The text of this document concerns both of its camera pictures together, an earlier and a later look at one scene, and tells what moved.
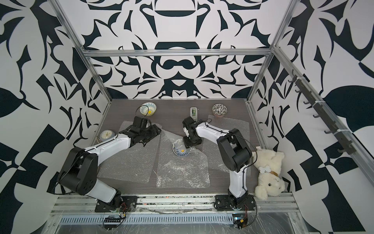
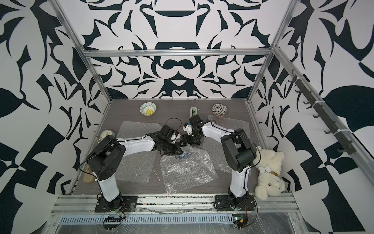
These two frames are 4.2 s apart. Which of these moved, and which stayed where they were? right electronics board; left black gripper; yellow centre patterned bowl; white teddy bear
Moved: left black gripper
Stayed: right electronics board; white teddy bear; yellow centre patterned bowl
